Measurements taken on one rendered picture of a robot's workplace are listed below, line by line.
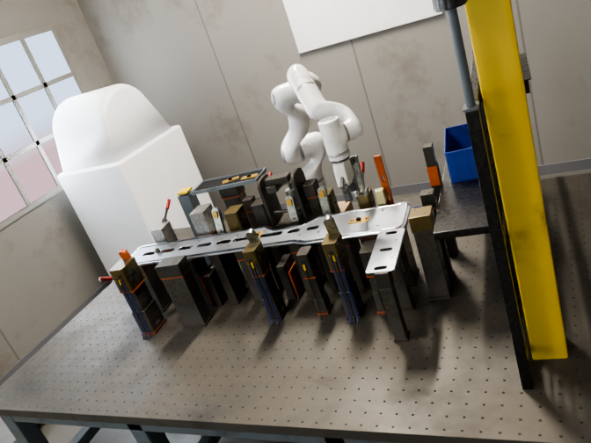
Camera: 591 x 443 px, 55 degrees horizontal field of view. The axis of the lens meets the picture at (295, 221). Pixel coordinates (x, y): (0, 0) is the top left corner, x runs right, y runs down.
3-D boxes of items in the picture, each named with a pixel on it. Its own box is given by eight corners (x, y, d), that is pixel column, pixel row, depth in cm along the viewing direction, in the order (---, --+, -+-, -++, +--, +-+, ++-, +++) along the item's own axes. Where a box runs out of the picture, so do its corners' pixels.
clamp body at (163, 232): (178, 292, 293) (149, 231, 279) (188, 279, 303) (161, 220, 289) (190, 290, 290) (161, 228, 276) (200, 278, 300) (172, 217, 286)
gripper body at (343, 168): (333, 153, 223) (341, 178, 227) (327, 163, 215) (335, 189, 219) (351, 148, 220) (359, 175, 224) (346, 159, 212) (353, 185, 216)
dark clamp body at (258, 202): (276, 276, 274) (249, 206, 259) (283, 263, 284) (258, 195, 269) (289, 274, 271) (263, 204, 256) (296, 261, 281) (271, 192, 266)
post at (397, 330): (394, 342, 201) (373, 274, 190) (396, 333, 205) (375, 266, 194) (408, 341, 199) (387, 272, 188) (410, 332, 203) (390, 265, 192)
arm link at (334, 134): (346, 143, 221) (324, 152, 220) (337, 112, 216) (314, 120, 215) (353, 148, 213) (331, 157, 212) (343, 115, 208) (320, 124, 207)
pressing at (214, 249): (115, 272, 265) (113, 269, 265) (140, 247, 284) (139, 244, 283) (405, 230, 211) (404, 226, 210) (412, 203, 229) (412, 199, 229)
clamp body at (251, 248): (266, 327, 237) (237, 257, 223) (275, 310, 247) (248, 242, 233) (280, 326, 234) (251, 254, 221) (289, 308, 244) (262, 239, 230)
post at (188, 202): (207, 270, 304) (176, 198, 287) (214, 263, 310) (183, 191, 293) (220, 269, 301) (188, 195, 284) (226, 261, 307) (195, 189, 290)
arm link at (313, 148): (298, 181, 294) (285, 139, 284) (331, 169, 296) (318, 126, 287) (304, 188, 283) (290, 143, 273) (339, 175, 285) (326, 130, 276)
